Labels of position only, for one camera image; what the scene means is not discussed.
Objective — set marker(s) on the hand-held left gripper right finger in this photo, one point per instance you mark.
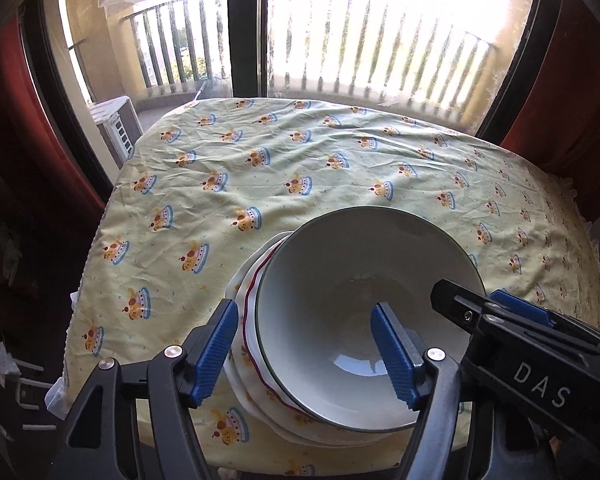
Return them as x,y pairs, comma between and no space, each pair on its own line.
395,355

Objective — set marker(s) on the yellow printed tablecloth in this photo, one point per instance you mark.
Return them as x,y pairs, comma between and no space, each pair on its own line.
330,160

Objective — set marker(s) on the large white beaded plate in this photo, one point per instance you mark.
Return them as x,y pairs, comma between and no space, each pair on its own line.
280,432

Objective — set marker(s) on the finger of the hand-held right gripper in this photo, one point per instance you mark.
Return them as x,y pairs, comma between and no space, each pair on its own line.
455,302
520,305

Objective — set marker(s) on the white air conditioner unit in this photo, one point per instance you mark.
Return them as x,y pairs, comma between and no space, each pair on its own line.
115,130

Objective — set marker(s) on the dark window frame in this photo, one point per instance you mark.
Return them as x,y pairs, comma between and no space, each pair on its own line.
247,35

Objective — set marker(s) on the red curtain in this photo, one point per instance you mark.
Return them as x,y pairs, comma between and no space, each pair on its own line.
570,125
20,125

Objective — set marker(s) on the white chair frame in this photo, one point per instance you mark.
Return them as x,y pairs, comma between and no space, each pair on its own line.
30,385

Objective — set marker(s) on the balcony railing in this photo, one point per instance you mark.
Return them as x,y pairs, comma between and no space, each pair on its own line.
170,5

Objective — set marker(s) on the cream ceramic bowl green rim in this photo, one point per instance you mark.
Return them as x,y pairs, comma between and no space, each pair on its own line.
355,270

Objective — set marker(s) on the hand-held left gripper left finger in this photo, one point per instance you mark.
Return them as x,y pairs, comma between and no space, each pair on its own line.
215,350

